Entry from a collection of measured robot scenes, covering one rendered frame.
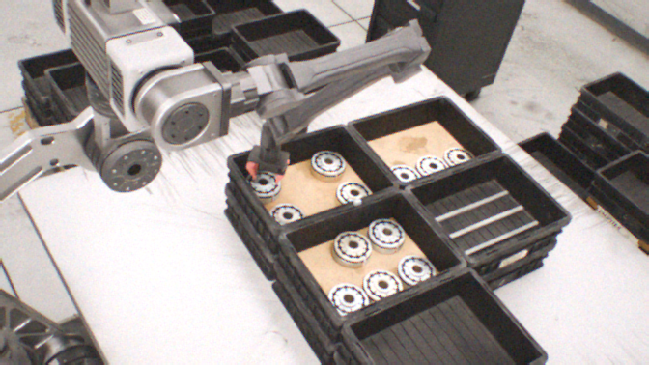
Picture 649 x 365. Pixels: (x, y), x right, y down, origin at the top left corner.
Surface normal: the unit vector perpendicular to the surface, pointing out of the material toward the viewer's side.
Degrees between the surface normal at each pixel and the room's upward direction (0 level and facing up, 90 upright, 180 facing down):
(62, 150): 90
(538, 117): 0
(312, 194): 0
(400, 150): 0
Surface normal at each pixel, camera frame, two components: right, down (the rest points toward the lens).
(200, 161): 0.14, -0.71
